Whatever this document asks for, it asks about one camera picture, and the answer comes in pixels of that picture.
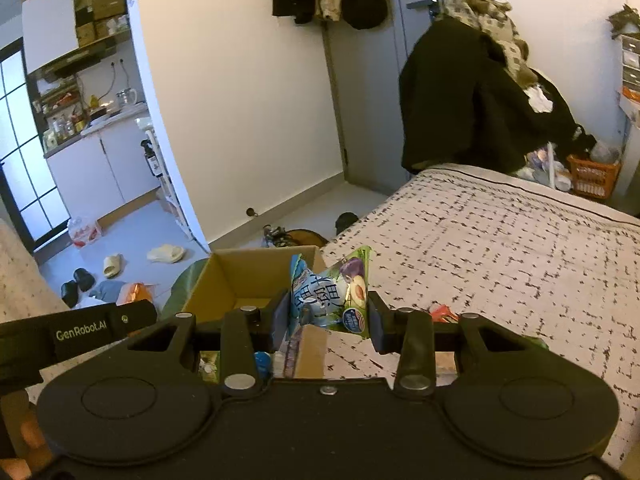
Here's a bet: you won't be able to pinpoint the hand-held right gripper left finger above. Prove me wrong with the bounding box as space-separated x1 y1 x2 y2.
125 287 297 397

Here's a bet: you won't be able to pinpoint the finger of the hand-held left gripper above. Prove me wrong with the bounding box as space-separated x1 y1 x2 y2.
106 299 160 336

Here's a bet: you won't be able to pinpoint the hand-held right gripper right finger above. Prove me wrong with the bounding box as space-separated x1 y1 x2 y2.
366 291 548 396

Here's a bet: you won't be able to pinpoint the pink clear snack packet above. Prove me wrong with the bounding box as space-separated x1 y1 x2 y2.
281 329 302 379

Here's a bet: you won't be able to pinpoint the blue green plum packet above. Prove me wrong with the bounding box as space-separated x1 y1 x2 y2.
289 245 375 340

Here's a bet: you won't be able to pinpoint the red snack packet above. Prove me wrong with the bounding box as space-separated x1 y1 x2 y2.
429 304 460 324

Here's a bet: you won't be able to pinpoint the brown cardboard box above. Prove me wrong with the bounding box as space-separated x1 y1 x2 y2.
181 245 328 382

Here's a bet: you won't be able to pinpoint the orange brown biscuit packet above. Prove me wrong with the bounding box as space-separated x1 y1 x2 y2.
434 350 459 375

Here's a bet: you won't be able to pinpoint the green white snack packet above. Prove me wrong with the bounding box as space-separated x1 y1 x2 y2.
199 352 222 385

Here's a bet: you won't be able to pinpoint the grey clothes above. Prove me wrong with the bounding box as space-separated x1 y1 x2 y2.
91 280 122 305

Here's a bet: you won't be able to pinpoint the black slipper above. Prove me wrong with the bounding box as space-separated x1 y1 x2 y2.
60 267 97 309

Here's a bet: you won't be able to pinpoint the cream slipper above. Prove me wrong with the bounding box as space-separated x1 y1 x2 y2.
146 244 187 264

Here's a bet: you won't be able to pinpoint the dotted cream curtain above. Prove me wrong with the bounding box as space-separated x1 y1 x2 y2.
0 219 72 322

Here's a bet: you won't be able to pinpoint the grey sneakers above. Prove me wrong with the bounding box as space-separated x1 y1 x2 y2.
261 224 290 249

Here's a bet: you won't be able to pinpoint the brown round mat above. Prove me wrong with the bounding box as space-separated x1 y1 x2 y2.
286 228 324 249

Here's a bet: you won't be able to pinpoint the red white plastic bag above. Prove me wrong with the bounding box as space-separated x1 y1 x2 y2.
66 216 104 249

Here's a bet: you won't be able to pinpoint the black shoe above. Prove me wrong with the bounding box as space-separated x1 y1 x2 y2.
334 212 359 237

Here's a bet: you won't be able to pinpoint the white shelf rack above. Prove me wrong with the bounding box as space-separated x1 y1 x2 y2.
136 116 195 240

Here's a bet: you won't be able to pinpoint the white kitchen cabinet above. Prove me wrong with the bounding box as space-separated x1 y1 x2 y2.
44 109 168 228

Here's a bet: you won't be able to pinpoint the black framed glass door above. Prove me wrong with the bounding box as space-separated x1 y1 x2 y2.
0 39 72 257

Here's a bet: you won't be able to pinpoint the black coat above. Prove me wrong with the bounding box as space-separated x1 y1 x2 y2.
399 17 598 176

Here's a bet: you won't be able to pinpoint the grey door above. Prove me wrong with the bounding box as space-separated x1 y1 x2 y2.
320 0 458 196

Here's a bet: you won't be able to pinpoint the orange plastic basket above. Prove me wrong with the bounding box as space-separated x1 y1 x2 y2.
566 154 622 200

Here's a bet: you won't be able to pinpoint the range hood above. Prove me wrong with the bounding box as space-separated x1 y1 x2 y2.
26 41 110 80

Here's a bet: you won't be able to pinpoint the white cabinet door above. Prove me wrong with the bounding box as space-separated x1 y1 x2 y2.
21 0 80 75

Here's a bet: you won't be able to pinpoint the checkered beige scarf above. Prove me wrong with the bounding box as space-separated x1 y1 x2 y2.
442 0 538 88

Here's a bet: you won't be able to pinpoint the grey drawer organizer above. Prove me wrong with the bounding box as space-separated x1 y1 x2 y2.
619 34 640 88

